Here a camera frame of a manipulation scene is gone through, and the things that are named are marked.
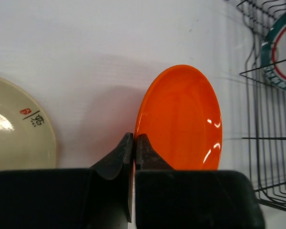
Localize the small cream floral plate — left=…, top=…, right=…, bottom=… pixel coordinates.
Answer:
left=0, top=77, right=58, bottom=171

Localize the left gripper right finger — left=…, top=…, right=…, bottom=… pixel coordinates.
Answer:
left=135, top=134, right=265, bottom=229

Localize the black wire dish rack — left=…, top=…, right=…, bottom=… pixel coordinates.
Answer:
left=228, top=0, right=286, bottom=212

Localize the orange plate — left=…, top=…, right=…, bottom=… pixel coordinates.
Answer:
left=134, top=64, right=223, bottom=170

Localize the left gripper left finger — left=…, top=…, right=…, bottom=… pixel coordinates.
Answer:
left=0, top=133, right=134, bottom=229

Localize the white plate teal red rim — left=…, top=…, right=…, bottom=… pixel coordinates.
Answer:
left=260, top=15, right=286, bottom=91

